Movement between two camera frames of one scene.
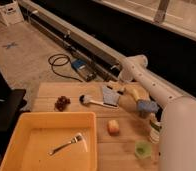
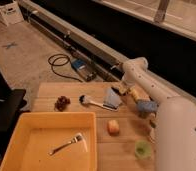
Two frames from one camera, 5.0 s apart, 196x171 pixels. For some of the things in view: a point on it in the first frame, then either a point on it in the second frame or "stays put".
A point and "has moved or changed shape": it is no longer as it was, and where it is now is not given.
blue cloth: x=110 y=96 stays put
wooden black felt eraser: x=118 y=88 has moved or changed shape
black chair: x=6 y=106 stays put
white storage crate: x=7 y=11 stays put
